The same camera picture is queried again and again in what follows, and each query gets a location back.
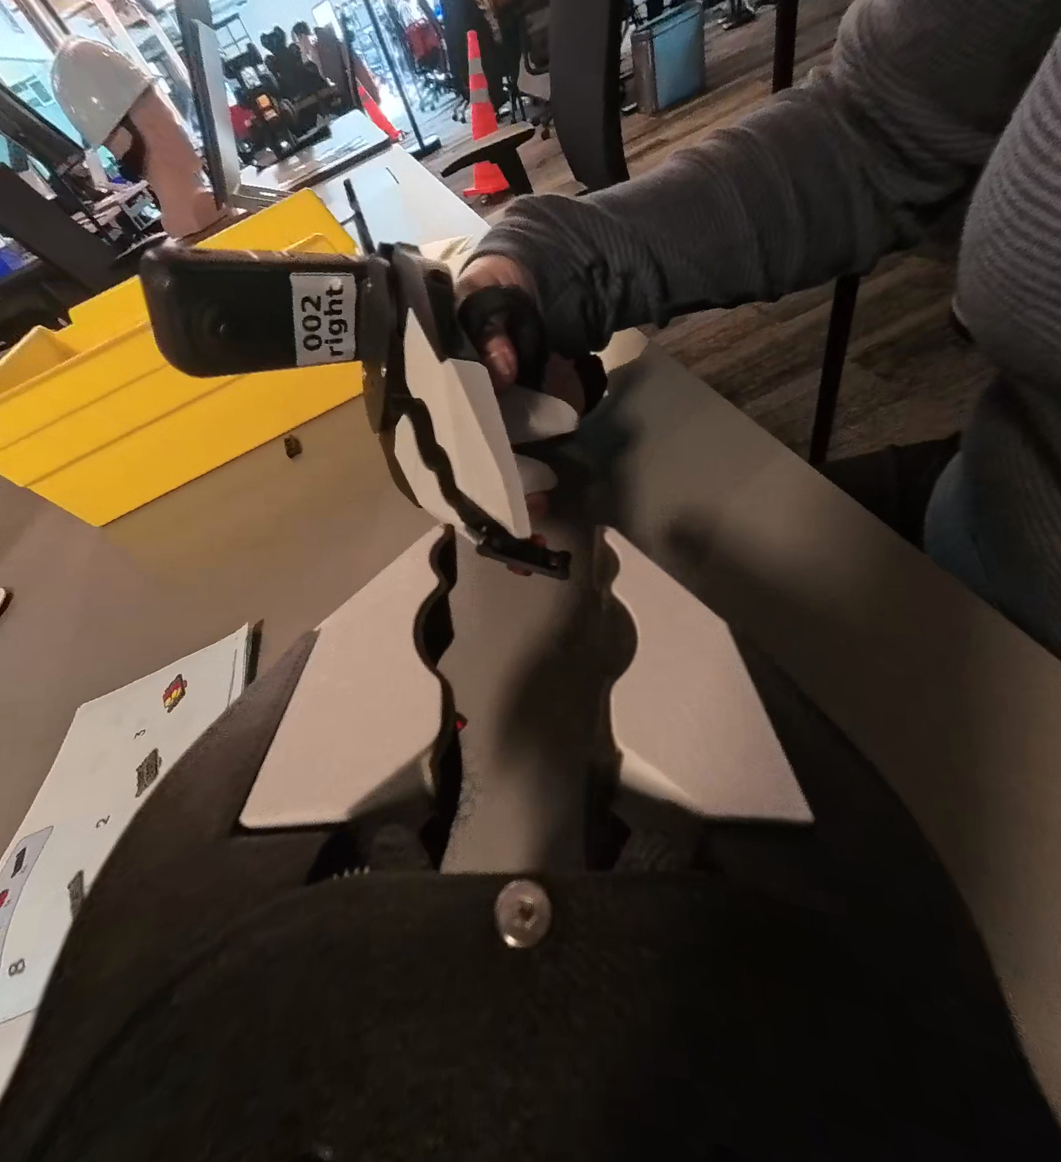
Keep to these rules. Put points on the beige mannequin head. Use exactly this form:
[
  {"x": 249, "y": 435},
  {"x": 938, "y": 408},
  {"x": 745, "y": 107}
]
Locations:
[{"x": 176, "y": 173}]

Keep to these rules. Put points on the white hard hat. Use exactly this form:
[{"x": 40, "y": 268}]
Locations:
[{"x": 99, "y": 87}]

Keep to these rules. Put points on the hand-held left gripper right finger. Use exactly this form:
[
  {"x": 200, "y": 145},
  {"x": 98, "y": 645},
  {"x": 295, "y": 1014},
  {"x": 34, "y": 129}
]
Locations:
[{"x": 702, "y": 717}]

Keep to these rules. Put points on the black table leg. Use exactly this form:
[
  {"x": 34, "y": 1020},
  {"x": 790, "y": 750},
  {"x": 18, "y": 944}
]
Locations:
[{"x": 834, "y": 363}]

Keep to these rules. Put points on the person's torso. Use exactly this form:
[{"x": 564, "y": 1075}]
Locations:
[{"x": 1039, "y": 363}]

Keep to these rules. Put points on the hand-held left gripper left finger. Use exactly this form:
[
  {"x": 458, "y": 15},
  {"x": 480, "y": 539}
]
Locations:
[{"x": 358, "y": 717}]

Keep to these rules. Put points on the person's right hand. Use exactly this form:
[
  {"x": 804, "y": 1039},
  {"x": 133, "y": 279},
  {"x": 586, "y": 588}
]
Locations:
[{"x": 503, "y": 318}]

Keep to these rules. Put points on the blue trash bin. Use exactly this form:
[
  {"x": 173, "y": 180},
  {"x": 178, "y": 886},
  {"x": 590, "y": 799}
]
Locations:
[{"x": 670, "y": 54}]

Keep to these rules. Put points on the black lego plate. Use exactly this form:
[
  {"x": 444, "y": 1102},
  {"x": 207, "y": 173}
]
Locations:
[{"x": 530, "y": 556}]

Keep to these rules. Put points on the yellow plastic bin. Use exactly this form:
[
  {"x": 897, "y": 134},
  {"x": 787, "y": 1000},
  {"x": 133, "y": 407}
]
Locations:
[{"x": 176, "y": 436}]

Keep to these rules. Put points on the open instruction booklet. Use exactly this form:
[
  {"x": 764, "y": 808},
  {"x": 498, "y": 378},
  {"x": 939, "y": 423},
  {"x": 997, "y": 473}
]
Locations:
[{"x": 131, "y": 727}]

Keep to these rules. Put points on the person's leg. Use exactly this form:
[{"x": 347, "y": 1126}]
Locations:
[{"x": 952, "y": 508}]

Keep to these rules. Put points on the black office chair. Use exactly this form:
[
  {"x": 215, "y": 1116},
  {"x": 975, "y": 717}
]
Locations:
[{"x": 588, "y": 91}]

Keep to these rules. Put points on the orange traffic cone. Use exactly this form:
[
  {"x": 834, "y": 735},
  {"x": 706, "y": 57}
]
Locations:
[
  {"x": 380, "y": 114},
  {"x": 485, "y": 119}
]

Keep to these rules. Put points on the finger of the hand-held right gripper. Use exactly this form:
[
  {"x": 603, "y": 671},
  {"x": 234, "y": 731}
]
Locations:
[{"x": 471, "y": 436}]

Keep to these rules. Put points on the white table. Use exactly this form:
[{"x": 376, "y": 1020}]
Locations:
[{"x": 421, "y": 196}]

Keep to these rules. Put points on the black monitor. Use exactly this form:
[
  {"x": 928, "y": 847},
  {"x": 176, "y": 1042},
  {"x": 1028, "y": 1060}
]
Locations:
[{"x": 17, "y": 123}]

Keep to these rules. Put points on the person's right forearm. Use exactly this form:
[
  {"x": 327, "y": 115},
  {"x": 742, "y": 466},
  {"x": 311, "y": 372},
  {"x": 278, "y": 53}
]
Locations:
[{"x": 720, "y": 200}]

